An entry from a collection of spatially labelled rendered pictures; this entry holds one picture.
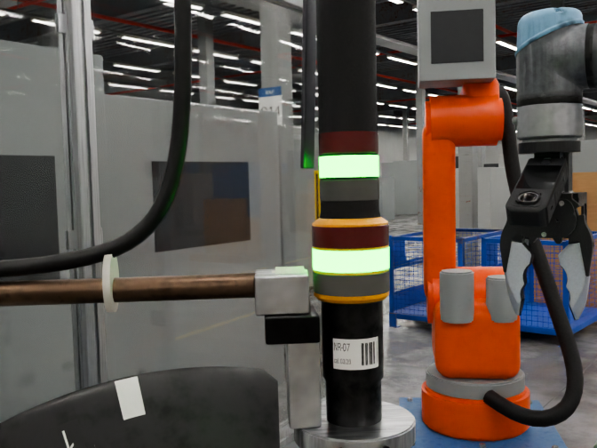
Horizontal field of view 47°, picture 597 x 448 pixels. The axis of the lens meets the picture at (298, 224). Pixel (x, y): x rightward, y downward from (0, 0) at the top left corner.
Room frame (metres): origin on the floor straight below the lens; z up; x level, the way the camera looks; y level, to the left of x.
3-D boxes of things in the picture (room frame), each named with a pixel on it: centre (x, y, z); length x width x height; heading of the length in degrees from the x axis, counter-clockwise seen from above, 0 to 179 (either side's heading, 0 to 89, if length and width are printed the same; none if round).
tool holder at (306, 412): (0.39, -0.02, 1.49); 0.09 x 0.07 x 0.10; 93
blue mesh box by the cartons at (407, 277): (7.47, -1.65, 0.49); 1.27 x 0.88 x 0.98; 143
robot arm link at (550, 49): (0.83, -0.31, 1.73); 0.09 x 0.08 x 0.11; 58
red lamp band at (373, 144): (0.39, -0.03, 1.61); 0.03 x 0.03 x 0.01
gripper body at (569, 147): (0.84, -0.31, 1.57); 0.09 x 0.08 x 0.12; 148
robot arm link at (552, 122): (0.84, -0.30, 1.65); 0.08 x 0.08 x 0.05
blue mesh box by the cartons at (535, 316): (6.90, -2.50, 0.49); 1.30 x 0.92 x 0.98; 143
